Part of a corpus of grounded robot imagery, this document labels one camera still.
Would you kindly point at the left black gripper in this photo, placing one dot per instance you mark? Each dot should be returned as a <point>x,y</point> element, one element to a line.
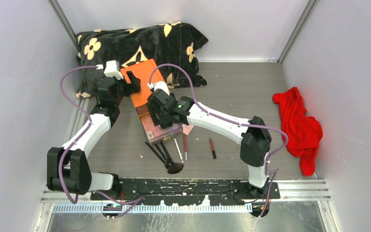
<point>135,86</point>

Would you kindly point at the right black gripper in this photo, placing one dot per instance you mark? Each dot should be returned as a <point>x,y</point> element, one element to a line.
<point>152,112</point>

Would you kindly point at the orange drawer organizer box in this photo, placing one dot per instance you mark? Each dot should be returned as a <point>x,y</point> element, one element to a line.
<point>141,71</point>

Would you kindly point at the clear drawer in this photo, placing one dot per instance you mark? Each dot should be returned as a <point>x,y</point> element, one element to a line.
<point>163,131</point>

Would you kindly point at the white silver pencil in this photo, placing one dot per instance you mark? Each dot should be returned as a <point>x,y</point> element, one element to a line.
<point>178,150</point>

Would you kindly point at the orange brown lip pen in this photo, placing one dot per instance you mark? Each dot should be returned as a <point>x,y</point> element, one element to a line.
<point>212,148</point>

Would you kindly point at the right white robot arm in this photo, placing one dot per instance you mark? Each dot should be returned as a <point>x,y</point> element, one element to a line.
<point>251,134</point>

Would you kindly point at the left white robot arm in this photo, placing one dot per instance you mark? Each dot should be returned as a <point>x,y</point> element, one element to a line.
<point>67,166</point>

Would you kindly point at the black round makeup brush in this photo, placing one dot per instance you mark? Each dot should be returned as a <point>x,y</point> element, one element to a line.
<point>162,155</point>

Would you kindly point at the black fan makeup brush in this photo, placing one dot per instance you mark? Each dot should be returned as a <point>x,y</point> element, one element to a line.
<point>173,167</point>

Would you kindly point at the small pink card box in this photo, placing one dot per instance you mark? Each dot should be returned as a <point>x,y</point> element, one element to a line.
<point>187,129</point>

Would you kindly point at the black floral plush blanket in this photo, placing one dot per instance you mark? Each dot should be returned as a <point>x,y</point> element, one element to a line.
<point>174,43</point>

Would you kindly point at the red cloth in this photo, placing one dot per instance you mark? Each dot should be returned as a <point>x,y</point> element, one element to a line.
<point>304,132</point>

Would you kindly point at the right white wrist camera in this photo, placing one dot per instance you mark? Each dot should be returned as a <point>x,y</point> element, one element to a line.
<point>159,85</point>

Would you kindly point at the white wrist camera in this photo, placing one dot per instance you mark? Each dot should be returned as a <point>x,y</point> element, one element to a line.
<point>159,85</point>
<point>112,70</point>

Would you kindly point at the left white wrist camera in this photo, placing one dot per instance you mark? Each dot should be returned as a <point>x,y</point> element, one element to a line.
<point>112,70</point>

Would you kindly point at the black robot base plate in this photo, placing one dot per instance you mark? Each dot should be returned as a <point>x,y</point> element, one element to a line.
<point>186,192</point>

